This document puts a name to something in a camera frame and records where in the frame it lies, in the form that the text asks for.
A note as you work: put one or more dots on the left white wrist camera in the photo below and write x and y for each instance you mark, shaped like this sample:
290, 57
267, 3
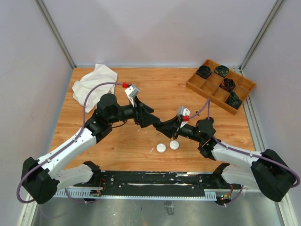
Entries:
132, 92

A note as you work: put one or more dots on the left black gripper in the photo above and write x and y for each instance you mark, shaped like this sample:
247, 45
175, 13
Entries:
142, 114

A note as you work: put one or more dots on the green black rolled item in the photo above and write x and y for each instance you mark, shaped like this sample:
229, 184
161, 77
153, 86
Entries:
222, 71

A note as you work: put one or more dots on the black rolled item far left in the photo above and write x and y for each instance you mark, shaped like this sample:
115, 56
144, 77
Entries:
204, 71

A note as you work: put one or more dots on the blue green rolled item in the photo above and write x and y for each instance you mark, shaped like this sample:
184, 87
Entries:
233, 100

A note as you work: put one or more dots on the white round charging case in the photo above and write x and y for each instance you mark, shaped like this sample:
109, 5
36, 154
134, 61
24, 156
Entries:
161, 148
174, 145

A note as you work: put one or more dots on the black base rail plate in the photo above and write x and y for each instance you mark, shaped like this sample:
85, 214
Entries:
153, 179

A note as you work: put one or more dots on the grey slotted cable duct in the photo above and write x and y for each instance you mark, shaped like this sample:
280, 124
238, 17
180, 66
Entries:
140, 193

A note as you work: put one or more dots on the wooden compartment tray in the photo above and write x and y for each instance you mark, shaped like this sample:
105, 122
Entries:
210, 87

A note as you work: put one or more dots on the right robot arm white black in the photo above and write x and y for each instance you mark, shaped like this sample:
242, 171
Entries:
265, 171

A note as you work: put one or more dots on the dark red rolled item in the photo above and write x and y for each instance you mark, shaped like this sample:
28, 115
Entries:
228, 85

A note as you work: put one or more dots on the white crumpled cloth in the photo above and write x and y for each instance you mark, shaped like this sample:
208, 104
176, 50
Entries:
81, 88

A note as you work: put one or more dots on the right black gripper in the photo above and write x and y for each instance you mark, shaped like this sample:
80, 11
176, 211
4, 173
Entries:
170, 126

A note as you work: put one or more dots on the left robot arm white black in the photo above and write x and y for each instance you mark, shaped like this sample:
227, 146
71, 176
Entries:
43, 177

